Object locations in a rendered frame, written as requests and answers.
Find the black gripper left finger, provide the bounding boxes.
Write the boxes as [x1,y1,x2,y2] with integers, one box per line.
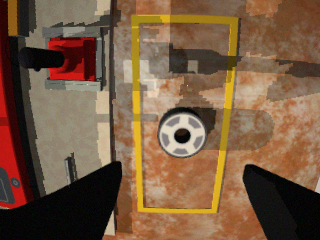
[0,160,123,240]

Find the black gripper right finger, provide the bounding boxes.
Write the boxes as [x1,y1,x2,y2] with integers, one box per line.
[243,164,320,240]

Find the yellow rectangular outline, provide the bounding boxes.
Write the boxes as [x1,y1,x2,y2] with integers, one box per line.
[131,15,239,213]

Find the grey rectangular block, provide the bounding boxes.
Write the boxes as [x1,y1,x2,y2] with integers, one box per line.
[315,176,320,193]

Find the black wheel with grey hub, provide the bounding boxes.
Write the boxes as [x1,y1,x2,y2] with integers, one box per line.
[157,107,207,159]

